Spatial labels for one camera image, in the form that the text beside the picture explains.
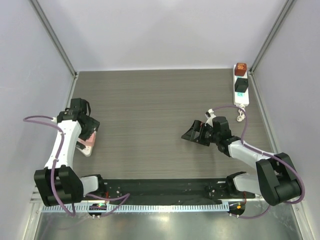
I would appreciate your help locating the white slotted cable duct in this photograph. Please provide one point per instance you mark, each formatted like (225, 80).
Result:
(86, 207)

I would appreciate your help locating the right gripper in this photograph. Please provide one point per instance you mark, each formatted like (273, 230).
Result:
(202, 132)

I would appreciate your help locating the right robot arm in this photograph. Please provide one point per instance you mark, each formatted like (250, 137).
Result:
(275, 178)

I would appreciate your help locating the white triangular socket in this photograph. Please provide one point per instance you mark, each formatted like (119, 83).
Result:
(85, 150)

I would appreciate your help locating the right aluminium frame post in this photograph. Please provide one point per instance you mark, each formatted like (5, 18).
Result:
(280, 19)

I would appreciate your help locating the white power strip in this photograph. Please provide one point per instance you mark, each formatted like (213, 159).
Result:
(240, 98)

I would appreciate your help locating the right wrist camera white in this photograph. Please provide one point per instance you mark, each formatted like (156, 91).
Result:
(210, 115)

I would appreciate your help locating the pink cube plug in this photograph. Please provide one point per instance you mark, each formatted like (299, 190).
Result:
(90, 142)

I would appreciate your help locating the aluminium frame post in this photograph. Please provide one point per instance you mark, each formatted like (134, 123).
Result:
(280, 19)
(52, 35)

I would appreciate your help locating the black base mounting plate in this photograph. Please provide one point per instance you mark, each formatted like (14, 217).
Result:
(170, 192)

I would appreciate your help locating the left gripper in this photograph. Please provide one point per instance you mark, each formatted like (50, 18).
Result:
(92, 126)

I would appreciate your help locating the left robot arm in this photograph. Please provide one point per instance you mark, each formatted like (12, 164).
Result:
(65, 160)

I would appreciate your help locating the left aluminium frame post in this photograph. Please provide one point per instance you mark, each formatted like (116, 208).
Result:
(52, 35)

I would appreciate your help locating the red-brown plug adapter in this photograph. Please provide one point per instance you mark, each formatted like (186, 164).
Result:
(240, 69)

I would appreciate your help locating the black plug adapter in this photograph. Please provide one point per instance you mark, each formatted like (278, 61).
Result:
(241, 85)

